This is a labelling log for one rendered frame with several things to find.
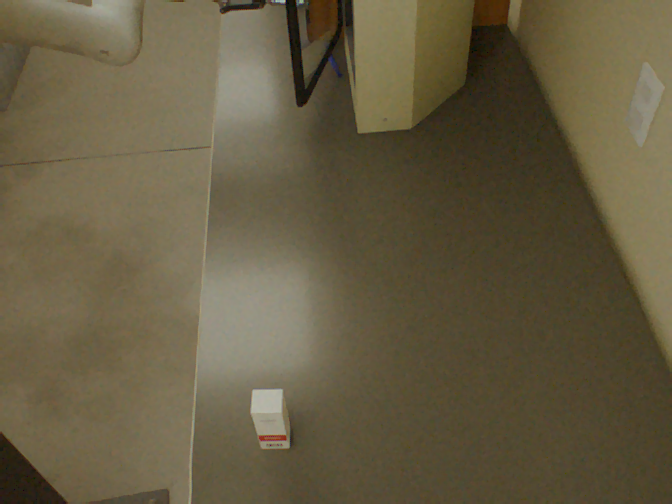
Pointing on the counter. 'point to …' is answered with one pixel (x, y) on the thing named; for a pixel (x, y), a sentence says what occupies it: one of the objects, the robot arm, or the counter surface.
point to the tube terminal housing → (406, 59)
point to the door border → (298, 54)
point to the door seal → (301, 52)
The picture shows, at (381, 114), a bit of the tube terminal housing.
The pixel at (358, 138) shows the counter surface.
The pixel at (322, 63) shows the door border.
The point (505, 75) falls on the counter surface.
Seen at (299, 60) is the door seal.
